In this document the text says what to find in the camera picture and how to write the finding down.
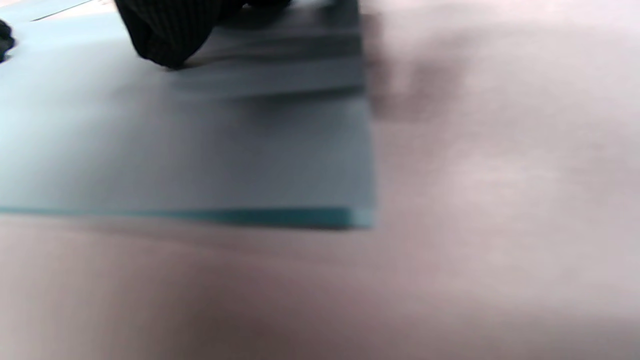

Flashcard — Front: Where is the person's left hand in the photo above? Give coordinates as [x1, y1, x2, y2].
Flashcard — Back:
[0, 19, 15, 63]

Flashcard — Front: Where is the light blue paper sheet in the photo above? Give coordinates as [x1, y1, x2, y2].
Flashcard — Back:
[0, 0, 93, 22]
[0, 0, 377, 231]

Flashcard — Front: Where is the person's right hand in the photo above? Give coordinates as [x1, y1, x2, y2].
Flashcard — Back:
[114, 0, 293, 69]

